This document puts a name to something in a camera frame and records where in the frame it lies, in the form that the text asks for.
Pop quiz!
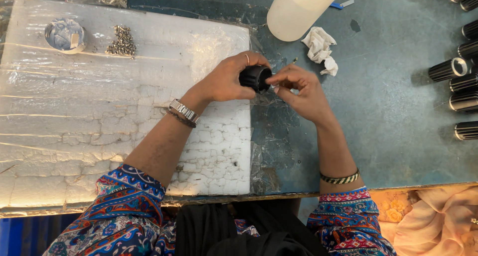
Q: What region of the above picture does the crumpled white tissue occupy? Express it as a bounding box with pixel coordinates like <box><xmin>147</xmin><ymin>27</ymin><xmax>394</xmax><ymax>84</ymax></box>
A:
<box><xmin>301</xmin><ymin>26</ymin><xmax>339</xmax><ymax>77</ymax></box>

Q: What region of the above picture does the blue-handled cutter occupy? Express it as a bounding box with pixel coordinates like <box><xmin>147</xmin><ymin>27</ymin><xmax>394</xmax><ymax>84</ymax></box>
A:
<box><xmin>329</xmin><ymin>0</ymin><xmax>355</xmax><ymax>10</ymax></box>

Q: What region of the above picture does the peach floral cloth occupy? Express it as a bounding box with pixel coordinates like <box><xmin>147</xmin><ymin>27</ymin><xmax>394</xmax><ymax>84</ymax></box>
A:
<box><xmin>369</xmin><ymin>185</ymin><xmax>478</xmax><ymax>256</ymax></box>

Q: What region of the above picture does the plastic-wrapped white foam board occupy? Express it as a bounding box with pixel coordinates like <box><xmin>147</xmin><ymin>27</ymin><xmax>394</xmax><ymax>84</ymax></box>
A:
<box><xmin>0</xmin><ymin>0</ymin><xmax>252</xmax><ymax>209</ymax></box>

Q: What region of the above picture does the blue plastic crate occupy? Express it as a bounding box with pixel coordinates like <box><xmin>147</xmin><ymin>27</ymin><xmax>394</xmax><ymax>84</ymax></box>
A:
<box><xmin>0</xmin><ymin>212</ymin><xmax>82</xmax><ymax>256</ymax></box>

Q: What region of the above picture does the clear plastic sheet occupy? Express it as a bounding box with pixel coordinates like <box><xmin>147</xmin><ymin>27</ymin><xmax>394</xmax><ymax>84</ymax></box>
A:
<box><xmin>249</xmin><ymin>56</ymin><xmax>301</xmax><ymax>195</ymax></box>

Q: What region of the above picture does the group of black ribbed cylinders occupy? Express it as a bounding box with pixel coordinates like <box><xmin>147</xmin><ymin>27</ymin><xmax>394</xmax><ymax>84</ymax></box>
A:
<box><xmin>428</xmin><ymin>0</ymin><xmax>478</xmax><ymax>141</ymax></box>

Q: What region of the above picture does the pile of small silver screws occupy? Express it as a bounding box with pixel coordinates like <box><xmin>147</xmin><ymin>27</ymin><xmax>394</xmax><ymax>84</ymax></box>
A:
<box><xmin>105</xmin><ymin>25</ymin><xmax>137</xmax><ymax>57</ymax></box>

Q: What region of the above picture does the person's colourful patterned garment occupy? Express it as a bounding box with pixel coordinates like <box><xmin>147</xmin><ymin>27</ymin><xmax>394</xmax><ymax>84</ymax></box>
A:
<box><xmin>43</xmin><ymin>163</ymin><xmax>397</xmax><ymax>256</ymax></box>

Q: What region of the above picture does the white plastic bottle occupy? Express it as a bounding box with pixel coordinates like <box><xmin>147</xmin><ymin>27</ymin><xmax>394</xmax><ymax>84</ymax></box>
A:
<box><xmin>266</xmin><ymin>0</ymin><xmax>347</xmax><ymax>43</ymax></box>

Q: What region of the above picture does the black and gold striped bangle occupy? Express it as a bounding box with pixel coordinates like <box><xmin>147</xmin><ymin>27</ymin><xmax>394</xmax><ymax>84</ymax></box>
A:
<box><xmin>320</xmin><ymin>168</ymin><xmax>361</xmax><ymax>185</ymax></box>

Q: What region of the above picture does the person's right hand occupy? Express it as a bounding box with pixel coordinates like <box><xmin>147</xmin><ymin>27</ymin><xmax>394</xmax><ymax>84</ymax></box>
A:
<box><xmin>265</xmin><ymin>64</ymin><xmax>335</xmax><ymax>125</ymax></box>

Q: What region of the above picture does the black ribbed metal sleeve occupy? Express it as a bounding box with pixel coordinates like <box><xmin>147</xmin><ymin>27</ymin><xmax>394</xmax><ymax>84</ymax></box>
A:
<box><xmin>239</xmin><ymin>65</ymin><xmax>273</xmax><ymax>94</ymax></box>

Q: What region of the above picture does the thin dark bangle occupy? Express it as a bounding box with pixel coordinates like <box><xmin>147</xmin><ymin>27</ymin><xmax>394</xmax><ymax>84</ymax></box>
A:
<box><xmin>166</xmin><ymin>108</ymin><xmax>197</xmax><ymax>129</ymax></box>

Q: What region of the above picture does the person's left hand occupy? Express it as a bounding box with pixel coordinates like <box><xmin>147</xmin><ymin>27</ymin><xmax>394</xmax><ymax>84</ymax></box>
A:
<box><xmin>190</xmin><ymin>51</ymin><xmax>272</xmax><ymax>108</ymax></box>

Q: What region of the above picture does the person's black scarf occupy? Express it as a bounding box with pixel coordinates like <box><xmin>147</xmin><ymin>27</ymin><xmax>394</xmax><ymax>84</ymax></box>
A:
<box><xmin>174</xmin><ymin>198</ymin><xmax>330</xmax><ymax>256</ymax></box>

